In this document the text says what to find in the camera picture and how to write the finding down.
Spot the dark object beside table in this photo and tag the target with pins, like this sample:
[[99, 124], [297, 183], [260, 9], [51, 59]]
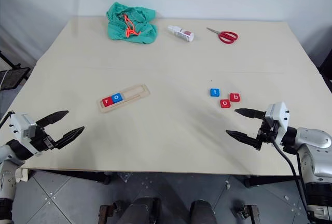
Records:
[[327, 66]]

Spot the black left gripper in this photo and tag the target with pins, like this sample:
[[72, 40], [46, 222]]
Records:
[[42, 141]]

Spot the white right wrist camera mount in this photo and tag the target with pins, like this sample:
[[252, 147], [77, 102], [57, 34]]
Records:
[[278, 115]]

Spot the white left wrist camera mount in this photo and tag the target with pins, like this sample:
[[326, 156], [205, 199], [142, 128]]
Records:
[[20, 128]]

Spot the wooden letter tray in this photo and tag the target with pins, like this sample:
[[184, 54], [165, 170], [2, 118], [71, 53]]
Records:
[[135, 93]]

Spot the off-white table corner pad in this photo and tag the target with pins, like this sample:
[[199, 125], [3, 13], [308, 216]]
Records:
[[22, 175]]

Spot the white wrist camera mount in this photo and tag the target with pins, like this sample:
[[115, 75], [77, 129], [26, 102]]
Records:
[[20, 128], [278, 115]]

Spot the red letter tile b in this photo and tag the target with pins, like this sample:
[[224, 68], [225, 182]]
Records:
[[235, 97]]

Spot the dark rounded shape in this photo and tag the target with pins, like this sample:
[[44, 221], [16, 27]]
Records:
[[142, 211], [203, 212]]

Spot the black table frame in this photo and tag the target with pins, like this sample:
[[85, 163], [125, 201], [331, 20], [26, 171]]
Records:
[[77, 176]]

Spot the blue letter tile t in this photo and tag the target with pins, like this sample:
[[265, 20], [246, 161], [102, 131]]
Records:
[[215, 92]]

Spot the red letter tile o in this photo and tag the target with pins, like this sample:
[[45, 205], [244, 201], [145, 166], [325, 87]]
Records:
[[225, 103]]

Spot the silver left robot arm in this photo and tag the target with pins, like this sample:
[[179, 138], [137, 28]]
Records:
[[5, 182]]

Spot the blue letter tile o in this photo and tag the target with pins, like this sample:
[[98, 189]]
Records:
[[117, 98]]

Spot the crumpled green cloth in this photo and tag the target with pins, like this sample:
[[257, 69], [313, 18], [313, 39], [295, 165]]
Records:
[[145, 32]]

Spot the red letter tile r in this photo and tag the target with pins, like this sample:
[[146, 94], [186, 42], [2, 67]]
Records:
[[107, 102]]

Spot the black metal mesh stand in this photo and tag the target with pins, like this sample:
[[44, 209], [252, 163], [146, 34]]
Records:
[[13, 77]]

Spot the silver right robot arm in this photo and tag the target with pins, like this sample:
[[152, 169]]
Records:
[[316, 141]]

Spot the white spray bottle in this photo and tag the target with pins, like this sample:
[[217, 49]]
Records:
[[182, 34]]

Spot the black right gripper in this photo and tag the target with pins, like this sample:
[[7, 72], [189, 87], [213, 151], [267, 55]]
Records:
[[267, 130]]

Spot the rusty metal bracket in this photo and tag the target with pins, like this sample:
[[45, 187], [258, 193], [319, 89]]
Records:
[[252, 213], [105, 213]]

